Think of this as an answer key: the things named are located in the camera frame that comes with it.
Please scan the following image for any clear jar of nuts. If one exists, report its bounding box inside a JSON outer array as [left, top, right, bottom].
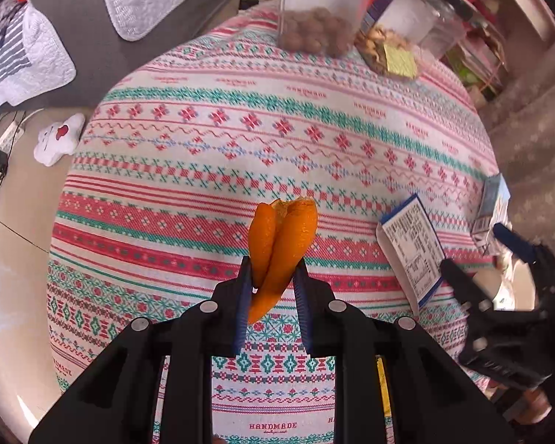
[[354, 0, 484, 79]]

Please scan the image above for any white plush toy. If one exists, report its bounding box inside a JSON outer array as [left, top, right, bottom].
[[33, 113, 86, 166]]

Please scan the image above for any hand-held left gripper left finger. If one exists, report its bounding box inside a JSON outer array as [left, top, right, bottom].
[[28, 256, 253, 444]]

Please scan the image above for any grey sofa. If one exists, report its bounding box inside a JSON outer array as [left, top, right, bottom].
[[0, 0, 243, 112]]

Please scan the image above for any beige flowered curtain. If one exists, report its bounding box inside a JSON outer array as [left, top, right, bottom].
[[481, 32, 555, 250]]

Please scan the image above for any striped grey white quilt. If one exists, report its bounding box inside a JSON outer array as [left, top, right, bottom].
[[0, 0, 239, 112]]

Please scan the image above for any long forked orange peel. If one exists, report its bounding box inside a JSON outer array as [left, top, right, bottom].
[[247, 196, 319, 325]]

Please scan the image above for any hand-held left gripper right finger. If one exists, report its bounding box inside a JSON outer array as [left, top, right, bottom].
[[292, 259, 519, 444]]

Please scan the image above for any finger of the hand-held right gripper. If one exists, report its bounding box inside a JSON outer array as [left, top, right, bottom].
[[439, 258, 495, 315], [492, 223, 537, 264]]

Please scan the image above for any pile of bags and papers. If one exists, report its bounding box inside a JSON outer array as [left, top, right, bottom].
[[444, 23, 509, 102]]

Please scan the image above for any white power strip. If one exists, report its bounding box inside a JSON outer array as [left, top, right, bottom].
[[0, 120, 26, 169]]

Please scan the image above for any patterned red green tablecloth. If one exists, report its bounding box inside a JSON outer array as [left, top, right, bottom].
[[46, 0, 500, 444]]

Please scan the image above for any light blue small carton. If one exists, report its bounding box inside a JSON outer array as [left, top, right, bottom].
[[472, 173, 512, 255]]

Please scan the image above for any clear jar of brown balls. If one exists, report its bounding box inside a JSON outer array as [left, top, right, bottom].
[[277, 0, 380, 58]]

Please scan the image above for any yellow snack packet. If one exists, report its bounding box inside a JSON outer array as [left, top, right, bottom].
[[376, 356, 391, 419]]

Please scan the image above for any blue white labelled box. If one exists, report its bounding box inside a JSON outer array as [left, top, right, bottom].
[[376, 194, 447, 313]]

